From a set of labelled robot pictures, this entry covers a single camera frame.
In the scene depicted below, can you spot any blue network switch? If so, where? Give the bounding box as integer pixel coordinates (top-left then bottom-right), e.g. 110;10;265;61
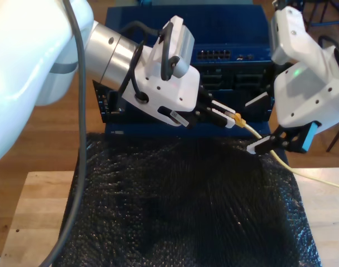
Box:
107;5;272;67

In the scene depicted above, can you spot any black camera cable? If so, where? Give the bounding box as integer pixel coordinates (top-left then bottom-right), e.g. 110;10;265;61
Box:
121;21;178;82

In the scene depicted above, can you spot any black rack frame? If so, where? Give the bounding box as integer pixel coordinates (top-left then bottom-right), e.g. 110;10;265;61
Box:
92;65;276;123

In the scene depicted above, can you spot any yellow network cable clear plug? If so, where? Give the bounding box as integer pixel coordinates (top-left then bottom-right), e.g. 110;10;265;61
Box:
232;112;339;191

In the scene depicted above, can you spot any black rack server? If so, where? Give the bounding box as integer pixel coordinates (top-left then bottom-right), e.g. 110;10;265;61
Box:
93;64;273;92

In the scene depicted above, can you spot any long black hanging cable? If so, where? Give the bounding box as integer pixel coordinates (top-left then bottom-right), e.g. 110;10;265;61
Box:
37;0;87;267

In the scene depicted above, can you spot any black rack shelf tray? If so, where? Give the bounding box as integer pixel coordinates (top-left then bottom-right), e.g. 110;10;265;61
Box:
101;89;272;123

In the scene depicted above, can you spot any black bubble wrap mat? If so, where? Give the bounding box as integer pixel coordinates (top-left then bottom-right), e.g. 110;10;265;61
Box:
54;132;322;267

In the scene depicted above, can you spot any dark metal chair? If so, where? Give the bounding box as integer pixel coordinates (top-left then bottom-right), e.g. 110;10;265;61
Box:
326;118;339;153

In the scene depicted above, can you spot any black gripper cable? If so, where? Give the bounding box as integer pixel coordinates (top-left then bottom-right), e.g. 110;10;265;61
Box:
118;41;150;105

